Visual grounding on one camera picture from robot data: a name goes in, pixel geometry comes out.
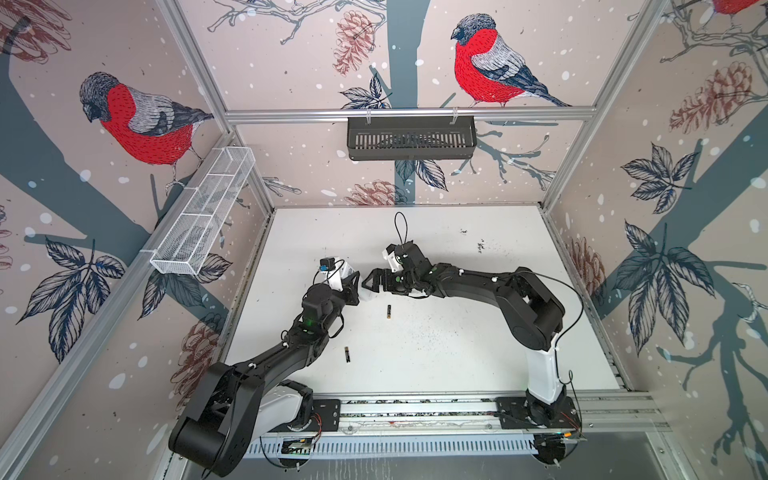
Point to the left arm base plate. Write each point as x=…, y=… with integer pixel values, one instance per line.
x=324, y=417

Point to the black wall basket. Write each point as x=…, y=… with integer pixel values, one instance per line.
x=411, y=138

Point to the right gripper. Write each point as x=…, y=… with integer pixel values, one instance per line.
x=390, y=281

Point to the white wire mesh basket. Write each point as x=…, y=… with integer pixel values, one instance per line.
x=189, y=241

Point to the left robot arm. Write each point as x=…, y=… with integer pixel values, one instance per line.
x=233, y=404

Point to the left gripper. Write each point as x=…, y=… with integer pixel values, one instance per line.
x=352, y=292

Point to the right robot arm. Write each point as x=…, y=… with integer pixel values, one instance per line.
x=532, y=313

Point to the white remote control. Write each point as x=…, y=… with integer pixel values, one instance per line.
x=341, y=276

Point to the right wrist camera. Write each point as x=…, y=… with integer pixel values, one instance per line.
x=393, y=261

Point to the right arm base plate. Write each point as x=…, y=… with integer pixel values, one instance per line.
x=523, y=413

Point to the slotted cable duct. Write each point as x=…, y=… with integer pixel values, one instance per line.
x=363, y=447

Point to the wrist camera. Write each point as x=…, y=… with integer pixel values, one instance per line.
x=393, y=261
x=328, y=266

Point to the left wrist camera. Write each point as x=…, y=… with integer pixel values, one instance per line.
x=328, y=266

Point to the aluminium front rail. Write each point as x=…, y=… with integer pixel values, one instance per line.
x=601, y=411

